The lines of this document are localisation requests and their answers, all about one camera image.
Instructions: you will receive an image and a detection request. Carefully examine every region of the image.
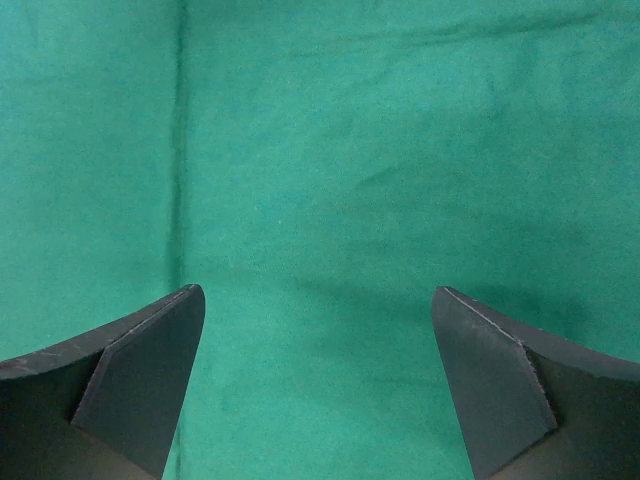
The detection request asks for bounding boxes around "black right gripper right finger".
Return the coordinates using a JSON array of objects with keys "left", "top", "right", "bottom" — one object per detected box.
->
[{"left": 431, "top": 286, "right": 639, "bottom": 480}]

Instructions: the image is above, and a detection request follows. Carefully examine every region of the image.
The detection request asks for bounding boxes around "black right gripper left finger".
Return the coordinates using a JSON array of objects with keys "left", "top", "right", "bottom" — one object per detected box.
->
[{"left": 1, "top": 284, "right": 205, "bottom": 480}]

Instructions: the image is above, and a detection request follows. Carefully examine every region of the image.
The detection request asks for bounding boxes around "dark green surgical drape cloth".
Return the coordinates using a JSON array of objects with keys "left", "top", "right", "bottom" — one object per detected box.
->
[{"left": 1, "top": 1, "right": 639, "bottom": 479}]

